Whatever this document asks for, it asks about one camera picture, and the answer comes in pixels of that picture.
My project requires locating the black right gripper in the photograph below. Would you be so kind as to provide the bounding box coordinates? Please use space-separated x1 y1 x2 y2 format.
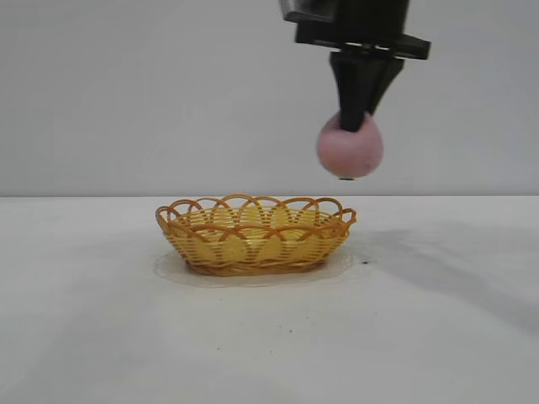
294 0 432 133

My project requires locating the pink round bun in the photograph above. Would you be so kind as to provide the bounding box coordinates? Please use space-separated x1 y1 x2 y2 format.
316 110 385 181

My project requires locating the yellow woven wicker basket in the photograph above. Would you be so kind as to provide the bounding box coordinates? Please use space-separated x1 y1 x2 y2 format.
154 193 358 278

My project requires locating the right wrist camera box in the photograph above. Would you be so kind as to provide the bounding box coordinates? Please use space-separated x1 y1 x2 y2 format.
279 0 339 24

